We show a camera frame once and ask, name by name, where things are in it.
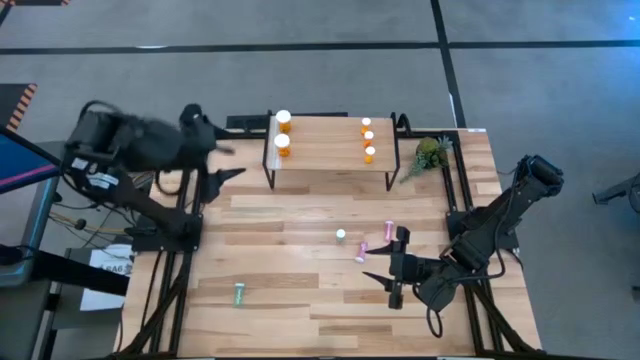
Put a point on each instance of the large orange pill bottle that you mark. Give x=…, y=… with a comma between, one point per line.
x=282, y=141
x=283, y=117

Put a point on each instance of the small orange pill bottle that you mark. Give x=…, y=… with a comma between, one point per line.
x=368, y=135
x=369, y=150
x=366, y=121

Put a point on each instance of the green artificial potted plant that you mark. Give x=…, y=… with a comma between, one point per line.
x=430, y=152

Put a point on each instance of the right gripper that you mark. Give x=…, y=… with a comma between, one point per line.
x=410, y=272

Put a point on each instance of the pink pill bottle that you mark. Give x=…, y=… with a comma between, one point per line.
x=388, y=231
x=361, y=252

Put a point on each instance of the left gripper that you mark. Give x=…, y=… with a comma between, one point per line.
x=197, y=142

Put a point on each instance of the green pill bottle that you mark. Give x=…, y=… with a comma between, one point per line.
x=239, y=294
x=340, y=233

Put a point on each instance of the grey metal monitor stand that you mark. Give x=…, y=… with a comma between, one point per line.
x=42, y=220

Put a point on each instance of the wooden shelf black metal legs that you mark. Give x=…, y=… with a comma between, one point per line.
x=330, y=150

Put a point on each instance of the black metal table frame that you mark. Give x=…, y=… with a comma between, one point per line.
x=250, y=134

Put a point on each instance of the black chair base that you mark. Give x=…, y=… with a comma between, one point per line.
x=620, y=191

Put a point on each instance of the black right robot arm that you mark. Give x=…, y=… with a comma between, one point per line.
x=500, y=220

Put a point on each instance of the black horizontal beam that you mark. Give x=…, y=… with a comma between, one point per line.
x=75, y=272

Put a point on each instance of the white paper sheet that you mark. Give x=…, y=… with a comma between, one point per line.
x=107, y=262

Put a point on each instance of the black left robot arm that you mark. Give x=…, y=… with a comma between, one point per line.
x=150, y=210

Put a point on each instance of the blue monitor screen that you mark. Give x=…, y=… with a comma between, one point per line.
x=20, y=162

